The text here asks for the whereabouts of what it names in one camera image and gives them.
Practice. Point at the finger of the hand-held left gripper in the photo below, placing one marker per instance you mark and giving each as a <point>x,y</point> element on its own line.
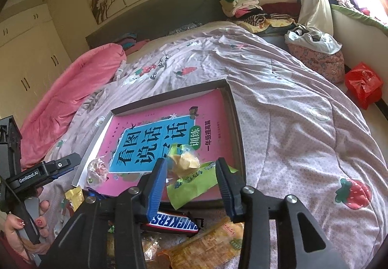
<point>65,163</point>

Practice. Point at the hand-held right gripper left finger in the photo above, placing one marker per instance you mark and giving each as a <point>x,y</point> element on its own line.
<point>156,193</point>

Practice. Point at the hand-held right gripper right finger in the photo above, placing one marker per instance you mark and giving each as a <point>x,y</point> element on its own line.
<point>225,193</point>

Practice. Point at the clear candy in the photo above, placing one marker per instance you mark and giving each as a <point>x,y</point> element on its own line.
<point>97,170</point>

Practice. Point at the green snack packet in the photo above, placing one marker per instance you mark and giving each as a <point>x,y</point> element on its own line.
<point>194,184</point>

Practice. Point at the yellow snack packet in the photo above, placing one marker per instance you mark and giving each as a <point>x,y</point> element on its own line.
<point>74,196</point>

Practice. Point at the brown chocolate bar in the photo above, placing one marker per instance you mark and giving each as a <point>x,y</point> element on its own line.
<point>175,223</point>

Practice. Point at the blue chocolate bag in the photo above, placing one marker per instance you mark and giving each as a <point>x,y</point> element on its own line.
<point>92,193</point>

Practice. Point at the yellow cake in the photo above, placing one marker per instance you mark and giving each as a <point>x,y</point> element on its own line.
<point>185,163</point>

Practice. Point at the round pastry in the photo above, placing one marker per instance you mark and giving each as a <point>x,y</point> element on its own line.
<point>150,246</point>

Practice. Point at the orange biscuit packet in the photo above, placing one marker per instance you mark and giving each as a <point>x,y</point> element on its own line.
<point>206,244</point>

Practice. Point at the shallow cardboard box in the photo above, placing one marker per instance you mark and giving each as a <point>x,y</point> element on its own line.
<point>236,123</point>

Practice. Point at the person's left hand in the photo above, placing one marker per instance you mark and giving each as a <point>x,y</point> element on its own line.
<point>42,220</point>

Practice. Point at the pink picture book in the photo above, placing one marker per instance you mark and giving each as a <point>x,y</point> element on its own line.
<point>142,123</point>

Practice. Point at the pink blanket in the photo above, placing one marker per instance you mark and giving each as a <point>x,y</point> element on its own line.
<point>69,90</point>

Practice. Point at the strawberry printed quilt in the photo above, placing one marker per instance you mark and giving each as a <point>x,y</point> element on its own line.
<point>288,123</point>

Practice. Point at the cream wardrobe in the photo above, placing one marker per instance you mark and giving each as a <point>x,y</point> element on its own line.
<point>27,53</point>

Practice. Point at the folded colourful cloth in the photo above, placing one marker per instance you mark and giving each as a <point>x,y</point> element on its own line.
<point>130,38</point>

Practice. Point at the floral fabric bag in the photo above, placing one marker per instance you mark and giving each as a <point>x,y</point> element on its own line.
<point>315,59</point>

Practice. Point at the red plastic bag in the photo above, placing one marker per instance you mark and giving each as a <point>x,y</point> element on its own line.
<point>362,81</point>

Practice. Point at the white plastic bag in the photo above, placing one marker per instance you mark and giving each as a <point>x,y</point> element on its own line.
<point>327,43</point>

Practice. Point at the grey headboard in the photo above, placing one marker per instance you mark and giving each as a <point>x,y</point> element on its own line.
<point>169,8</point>

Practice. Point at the green sill mat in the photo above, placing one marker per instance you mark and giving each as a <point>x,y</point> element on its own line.
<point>363,17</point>

